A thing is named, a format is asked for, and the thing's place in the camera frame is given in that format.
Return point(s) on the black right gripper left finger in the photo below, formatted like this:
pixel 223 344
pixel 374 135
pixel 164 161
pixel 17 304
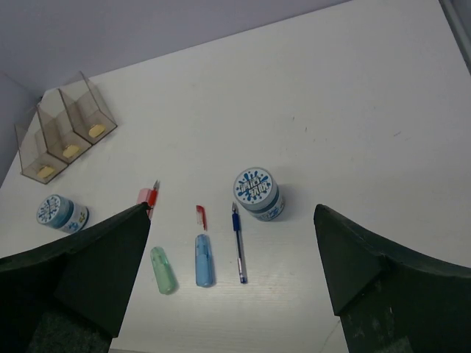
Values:
pixel 71 295

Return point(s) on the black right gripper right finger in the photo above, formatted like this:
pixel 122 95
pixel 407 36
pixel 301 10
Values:
pixel 390 298

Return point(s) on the blue gel pen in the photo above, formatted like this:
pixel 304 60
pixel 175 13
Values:
pixel 239 245

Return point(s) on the blue ink jar left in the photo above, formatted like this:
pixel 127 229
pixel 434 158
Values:
pixel 58 212

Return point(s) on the blue ink jar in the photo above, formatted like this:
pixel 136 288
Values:
pixel 257 192
pixel 58 212

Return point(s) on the green correction tape case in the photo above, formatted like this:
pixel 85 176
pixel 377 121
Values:
pixel 164 275

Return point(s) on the blue correction tape case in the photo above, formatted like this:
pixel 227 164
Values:
pixel 204 267

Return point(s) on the blue ink jar right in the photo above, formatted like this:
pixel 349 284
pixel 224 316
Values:
pixel 257 192

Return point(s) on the clear three-compartment organizer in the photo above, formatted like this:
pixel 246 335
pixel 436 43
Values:
pixel 66 123

